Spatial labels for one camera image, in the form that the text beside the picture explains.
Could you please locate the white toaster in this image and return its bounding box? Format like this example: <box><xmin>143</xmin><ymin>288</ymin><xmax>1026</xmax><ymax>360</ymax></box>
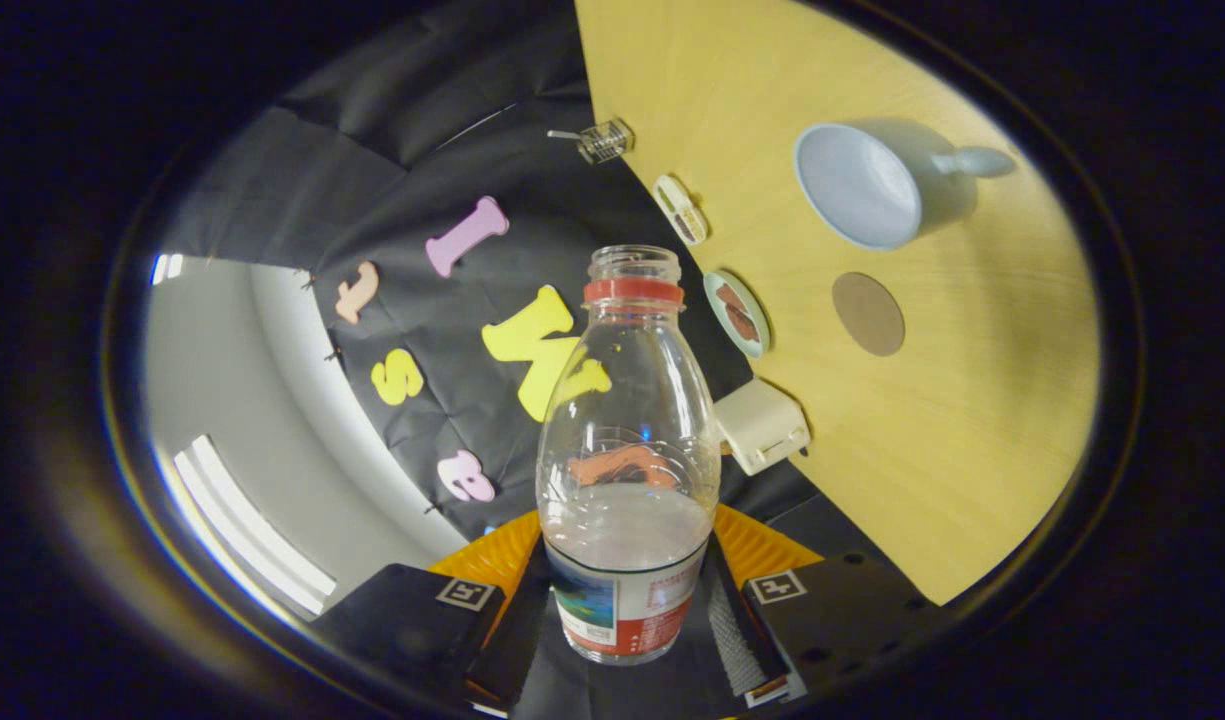
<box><xmin>712</xmin><ymin>377</ymin><xmax>812</xmax><ymax>477</ymax></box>

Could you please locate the small white dish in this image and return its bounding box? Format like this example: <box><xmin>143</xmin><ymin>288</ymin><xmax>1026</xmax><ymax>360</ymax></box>
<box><xmin>652</xmin><ymin>174</ymin><xmax>710</xmax><ymax>247</ymax></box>

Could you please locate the brown round coaster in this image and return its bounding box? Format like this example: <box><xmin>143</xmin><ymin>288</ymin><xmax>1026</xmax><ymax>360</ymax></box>
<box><xmin>832</xmin><ymin>272</ymin><xmax>907</xmax><ymax>358</ymax></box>

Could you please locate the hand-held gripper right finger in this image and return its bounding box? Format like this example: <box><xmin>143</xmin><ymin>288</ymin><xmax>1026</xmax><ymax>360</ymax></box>
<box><xmin>707</xmin><ymin>505</ymin><xmax>943</xmax><ymax>709</ymax></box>

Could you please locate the white cup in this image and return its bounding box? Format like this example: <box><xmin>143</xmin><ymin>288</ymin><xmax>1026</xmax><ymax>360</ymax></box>
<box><xmin>794</xmin><ymin>122</ymin><xmax>1018</xmax><ymax>251</ymax></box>

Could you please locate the black backdrop cloth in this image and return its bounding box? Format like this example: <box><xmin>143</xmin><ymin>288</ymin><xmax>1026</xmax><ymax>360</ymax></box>
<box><xmin>162</xmin><ymin>0</ymin><xmax>873</xmax><ymax>701</ymax></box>

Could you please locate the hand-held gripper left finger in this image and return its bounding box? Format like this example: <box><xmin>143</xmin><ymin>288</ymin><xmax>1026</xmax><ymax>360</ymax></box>
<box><xmin>312</xmin><ymin>510</ymin><xmax>553</xmax><ymax>716</ymax></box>

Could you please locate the clear plastic juice bottle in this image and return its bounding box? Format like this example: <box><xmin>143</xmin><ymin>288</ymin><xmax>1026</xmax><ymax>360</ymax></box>
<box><xmin>535</xmin><ymin>245</ymin><xmax>723</xmax><ymax>666</ymax></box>

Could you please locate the pale green plate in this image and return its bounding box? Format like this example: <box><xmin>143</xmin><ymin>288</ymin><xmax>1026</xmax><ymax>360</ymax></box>
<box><xmin>703</xmin><ymin>270</ymin><xmax>772</xmax><ymax>360</ymax></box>

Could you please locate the wooden table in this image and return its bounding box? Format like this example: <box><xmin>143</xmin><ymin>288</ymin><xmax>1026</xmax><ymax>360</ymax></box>
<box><xmin>574</xmin><ymin>0</ymin><xmax>1103</xmax><ymax>606</ymax></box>

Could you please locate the large ceiling light panel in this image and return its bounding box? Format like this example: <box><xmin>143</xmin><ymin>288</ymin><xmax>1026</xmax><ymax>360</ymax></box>
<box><xmin>172</xmin><ymin>435</ymin><xmax>338</xmax><ymax>616</ymax></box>

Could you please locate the clear glass jar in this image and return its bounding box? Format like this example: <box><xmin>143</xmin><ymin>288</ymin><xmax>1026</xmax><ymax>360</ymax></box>
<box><xmin>577</xmin><ymin>118</ymin><xmax>635</xmax><ymax>165</ymax></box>

